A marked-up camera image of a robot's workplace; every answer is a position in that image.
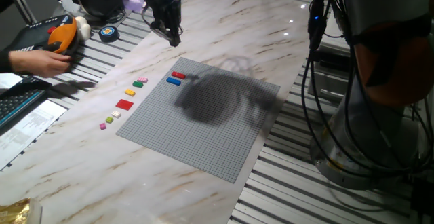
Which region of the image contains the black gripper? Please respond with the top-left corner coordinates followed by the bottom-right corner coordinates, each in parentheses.
top-left (144, 0), bottom-right (182, 48)

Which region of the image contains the flat red Lego plate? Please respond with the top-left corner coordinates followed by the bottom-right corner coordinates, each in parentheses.
top-left (115, 98), bottom-right (135, 111)

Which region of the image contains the grey Lego baseplate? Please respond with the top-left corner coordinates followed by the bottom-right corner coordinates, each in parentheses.
top-left (115, 56), bottom-right (281, 184)

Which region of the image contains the person's bare hand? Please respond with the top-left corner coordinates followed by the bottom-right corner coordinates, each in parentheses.
top-left (8, 49), bottom-right (73, 79)

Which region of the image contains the purple plastic bag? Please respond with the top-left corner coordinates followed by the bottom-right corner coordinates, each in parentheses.
top-left (121, 0), bottom-right (146, 14)

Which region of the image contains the black round puck blue label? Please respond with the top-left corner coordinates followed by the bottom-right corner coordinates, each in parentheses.
top-left (98, 25), bottom-right (121, 44)

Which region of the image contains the white rounded toy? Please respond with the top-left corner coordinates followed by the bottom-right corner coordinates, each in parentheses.
top-left (74, 15), bottom-right (92, 42)

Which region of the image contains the black and orange teach pendant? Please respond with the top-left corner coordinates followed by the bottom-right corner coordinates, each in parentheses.
top-left (3, 13), bottom-right (79, 56)

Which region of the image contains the black computer keyboard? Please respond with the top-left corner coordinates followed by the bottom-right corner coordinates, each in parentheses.
top-left (0, 76), bottom-right (52, 128)

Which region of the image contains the printed white paper sheet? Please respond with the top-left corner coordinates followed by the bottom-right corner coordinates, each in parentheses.
top-left (0, 98), bottom-right (68, 171)

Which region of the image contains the plain white paper sheet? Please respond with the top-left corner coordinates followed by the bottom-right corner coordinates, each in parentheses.
top-left (0, 73), bottom-right (23, 89)

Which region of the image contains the gold foil bag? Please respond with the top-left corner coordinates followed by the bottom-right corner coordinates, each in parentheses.
top-left (0, 196), bottom-right (43, 224)

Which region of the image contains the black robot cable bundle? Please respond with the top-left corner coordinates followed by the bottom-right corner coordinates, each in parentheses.
top-left (300, 0), bottom-right (434, 187)

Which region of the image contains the aluminium frame pole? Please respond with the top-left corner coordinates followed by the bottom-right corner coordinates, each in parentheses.
top-left (3, 0), bottom-right (37, 25)

